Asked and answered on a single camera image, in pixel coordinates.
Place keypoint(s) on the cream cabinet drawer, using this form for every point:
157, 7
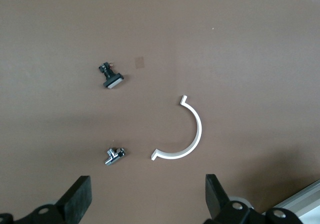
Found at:
305, 199

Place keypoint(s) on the small chrome metal fitting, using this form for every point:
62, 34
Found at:
113, 153

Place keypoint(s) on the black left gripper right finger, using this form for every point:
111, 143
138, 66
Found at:
216, 199

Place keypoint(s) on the clear tape patch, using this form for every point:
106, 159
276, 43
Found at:
140, 62

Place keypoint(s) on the white semicircular bracket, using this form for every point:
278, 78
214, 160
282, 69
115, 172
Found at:
198, 131

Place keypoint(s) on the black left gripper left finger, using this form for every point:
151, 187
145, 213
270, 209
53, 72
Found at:
75, 199

